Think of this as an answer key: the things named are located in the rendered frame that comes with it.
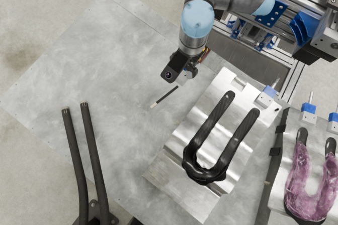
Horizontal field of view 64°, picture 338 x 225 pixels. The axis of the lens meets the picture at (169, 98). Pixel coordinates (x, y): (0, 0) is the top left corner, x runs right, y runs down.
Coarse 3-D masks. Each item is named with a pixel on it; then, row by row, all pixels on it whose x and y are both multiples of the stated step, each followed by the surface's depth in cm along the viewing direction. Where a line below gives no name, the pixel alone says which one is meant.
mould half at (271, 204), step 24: (288, 120) 101; (288, 144) 97; (312, 144) 99; (336, 144) 99; (288, 168) 93; (312, 168) 93; (264, 192) 98; (312, 192) 92; (264, 216) 91; (288, 216) 88; (336, 216) 91
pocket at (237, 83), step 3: (234, 78) 103; (237, 78) 103; (231, 81) 104; (234, 81) 104; (237, 81) 104; (240, 81) 102; (231, 84) 103; (234, 84) 103; (237, 84) 103; (240, 84) 103; (243, 84) 103; (246, 84) 101; (237, 87) 103; (240, 87) 103; (243, 87) 103; (240, 90) 103
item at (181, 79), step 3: (183, 69) 96; (183, 72) 94; (180, 75) 94; (183, 75) 94; (186, 75) 94; (177, 78) 94; (180, 78) 93; (183, 78) 93; (186, 78) 93; (177, 81) 97; (180, 81) 95; (183, 81) 93; (180, 84) 98; (183, 84) 97
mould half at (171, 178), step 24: (216, 96) 99; (240, 96) 99; (192, 120) 96; (240, 120) 98; (264, 120) 97; (168, 144) 90; (216, 144) 93; (240, 144) 95; (168, 168) 95; (240, 168) 90; (168, 192) 93; (192, 192) 93; (216, 192) 93
